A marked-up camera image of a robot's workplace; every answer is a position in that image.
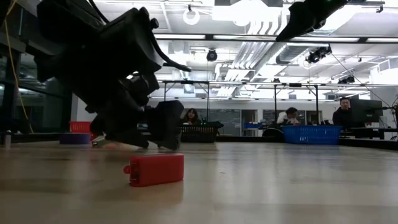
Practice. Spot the black metal stand frame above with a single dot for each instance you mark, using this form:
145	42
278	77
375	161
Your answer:
295	84

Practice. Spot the red stapler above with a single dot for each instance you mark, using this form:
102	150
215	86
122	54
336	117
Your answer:
155	170

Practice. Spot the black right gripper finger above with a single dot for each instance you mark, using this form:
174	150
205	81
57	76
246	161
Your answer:
298	26

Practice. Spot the black desk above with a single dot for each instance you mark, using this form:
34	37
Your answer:
367	133

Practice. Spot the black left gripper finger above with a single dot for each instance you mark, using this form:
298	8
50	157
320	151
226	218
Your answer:
168	124
133	138

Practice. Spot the black aluminium table frame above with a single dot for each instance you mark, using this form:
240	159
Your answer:
242	139

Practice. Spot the purple tape roll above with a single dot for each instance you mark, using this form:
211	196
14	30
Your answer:
74	139

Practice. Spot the person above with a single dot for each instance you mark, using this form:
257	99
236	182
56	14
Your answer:
342	118
290	113
191	116

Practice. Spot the black computer monitor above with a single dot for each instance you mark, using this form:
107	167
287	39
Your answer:
367	110

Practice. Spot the black ceiling spotlight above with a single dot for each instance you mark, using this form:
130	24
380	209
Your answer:
212	56

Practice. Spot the black ceiling camera rig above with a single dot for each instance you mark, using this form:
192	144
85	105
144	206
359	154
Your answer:
315	56

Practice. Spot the black plastic basket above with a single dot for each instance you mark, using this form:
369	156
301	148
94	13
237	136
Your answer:
199	135

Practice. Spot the blue plastic basket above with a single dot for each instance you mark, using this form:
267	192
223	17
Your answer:
311	135

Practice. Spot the red plastic basket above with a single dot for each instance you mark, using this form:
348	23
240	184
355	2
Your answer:
80	127

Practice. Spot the white bolt post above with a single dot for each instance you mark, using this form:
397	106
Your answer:
7	140

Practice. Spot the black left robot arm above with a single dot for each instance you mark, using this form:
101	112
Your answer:
93	46

